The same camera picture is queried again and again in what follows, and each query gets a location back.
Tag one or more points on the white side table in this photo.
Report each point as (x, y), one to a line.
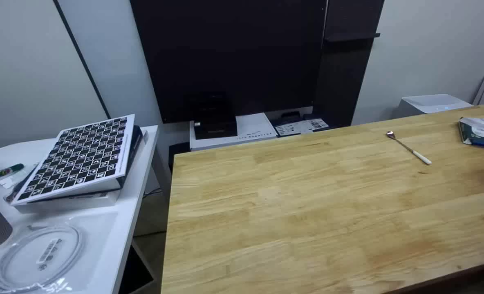
(80, 251)

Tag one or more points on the small black box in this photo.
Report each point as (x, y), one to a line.
(214, 118)

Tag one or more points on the large black monitor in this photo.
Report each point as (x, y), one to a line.
(255, 55)

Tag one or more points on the green marker pen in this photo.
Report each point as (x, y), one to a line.
(10, 171)

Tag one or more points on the black white patterned board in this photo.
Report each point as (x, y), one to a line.
(79, 159)

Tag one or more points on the white keyboard device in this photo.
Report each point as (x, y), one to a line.
(301, 127)

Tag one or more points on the white handled metal spoon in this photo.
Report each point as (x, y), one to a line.
(391, 135)

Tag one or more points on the white storage bin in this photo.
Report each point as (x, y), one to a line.
(427, 105)

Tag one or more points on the white box under monitor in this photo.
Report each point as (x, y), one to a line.
(250, 128)

